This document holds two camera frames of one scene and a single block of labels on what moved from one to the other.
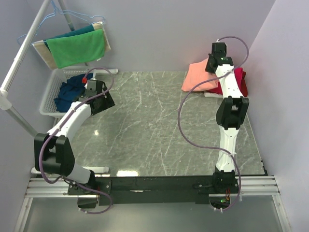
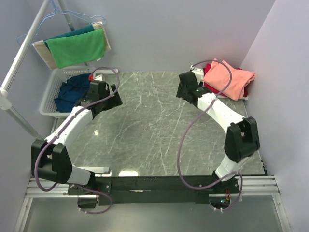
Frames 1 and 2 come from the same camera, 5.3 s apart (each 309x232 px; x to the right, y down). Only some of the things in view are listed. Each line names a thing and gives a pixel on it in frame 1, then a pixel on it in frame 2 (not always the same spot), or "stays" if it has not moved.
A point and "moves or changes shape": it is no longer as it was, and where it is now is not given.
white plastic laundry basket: [48, 108] stays
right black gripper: [207, 67] → [180, 93]
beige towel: [42, 50] stays
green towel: [68, 51] stays
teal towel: [90, 28] stays
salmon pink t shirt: [196, 73] moves or changes shape
